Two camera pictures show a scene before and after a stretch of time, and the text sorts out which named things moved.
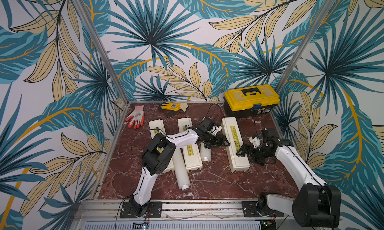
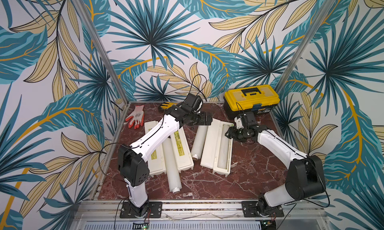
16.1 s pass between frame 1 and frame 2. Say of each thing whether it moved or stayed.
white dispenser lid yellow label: moved
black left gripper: moved
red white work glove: stayed
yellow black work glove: stayed
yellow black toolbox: stayed
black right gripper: moved
